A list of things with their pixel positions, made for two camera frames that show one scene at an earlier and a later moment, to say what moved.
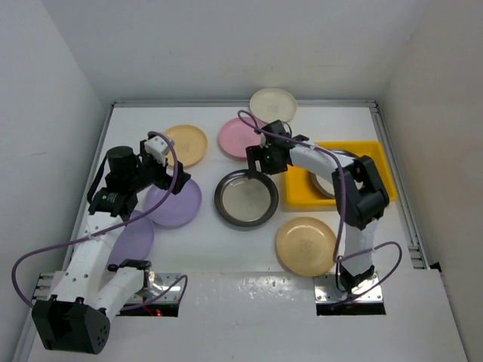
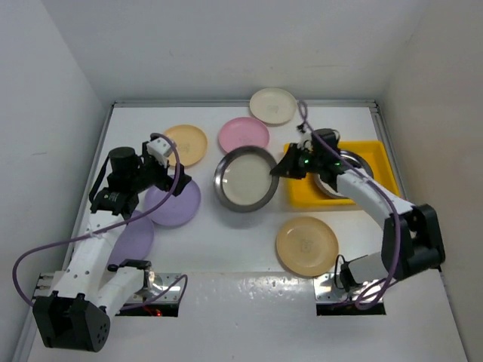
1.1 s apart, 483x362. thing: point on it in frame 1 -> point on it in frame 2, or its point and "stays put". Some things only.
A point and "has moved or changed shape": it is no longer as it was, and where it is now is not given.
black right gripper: [256, 153] -> [287, 166]
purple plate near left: [134, 241] stays put
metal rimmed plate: [243, 201] has moved or changed shape
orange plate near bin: [306, 246] stays put
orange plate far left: [190, 145] stays put
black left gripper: [165, 180] stays put
